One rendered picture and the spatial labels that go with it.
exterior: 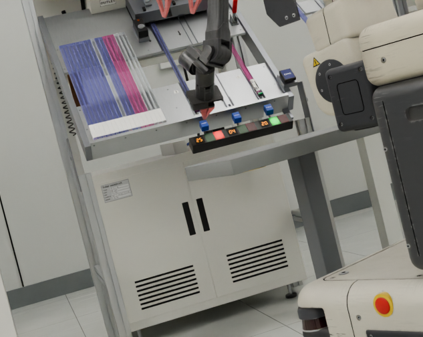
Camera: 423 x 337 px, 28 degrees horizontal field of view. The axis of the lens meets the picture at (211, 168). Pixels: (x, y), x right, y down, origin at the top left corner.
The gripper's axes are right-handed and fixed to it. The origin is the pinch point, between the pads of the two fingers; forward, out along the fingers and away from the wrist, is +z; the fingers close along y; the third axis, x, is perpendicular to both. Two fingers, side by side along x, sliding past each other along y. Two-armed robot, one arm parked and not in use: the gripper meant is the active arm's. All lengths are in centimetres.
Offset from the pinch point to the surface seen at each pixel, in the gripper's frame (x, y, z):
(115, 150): -1.9, 28.5, 8.2
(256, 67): -21.7, -26.1, 4.0
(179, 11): -57, -9, 1
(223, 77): -20.4, -13.6, 4.3
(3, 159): -142, 62, 142
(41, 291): -89, 58, 192
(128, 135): -2.0, 23.9, 3.2
